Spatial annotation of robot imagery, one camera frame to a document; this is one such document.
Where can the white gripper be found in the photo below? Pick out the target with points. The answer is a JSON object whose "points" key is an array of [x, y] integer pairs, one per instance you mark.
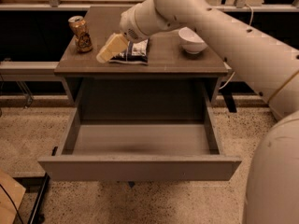
{"points": [[128, 27]]}

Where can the crushed orange soda can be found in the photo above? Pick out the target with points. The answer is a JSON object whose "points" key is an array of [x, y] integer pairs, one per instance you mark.
{"points": [[82, 37]]}

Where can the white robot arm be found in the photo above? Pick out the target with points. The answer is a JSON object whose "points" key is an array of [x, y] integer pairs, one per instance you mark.
{"points": [[268, 66]]}

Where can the grey cabinet with top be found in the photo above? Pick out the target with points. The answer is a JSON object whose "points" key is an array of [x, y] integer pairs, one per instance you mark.
{"points": [[166, 57]]}

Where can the open grey top drawer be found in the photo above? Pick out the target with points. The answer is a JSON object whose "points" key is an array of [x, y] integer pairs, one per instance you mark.
{"points": [[141, 130]]}

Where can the blue white chip bag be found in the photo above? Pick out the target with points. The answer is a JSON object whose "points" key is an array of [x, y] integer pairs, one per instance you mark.
{"points": [[135, 53]]}

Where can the white ceramic bowl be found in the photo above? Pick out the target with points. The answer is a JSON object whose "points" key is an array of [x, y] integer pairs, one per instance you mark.
{"points": [[190, 41]]}

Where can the cardboard box lower left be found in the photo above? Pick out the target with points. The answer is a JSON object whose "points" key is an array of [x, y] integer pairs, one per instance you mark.
{"points": [[11, 195]]}

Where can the black metal floor frame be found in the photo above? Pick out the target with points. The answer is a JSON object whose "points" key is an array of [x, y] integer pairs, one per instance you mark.
{"points": [[39, 185]]}

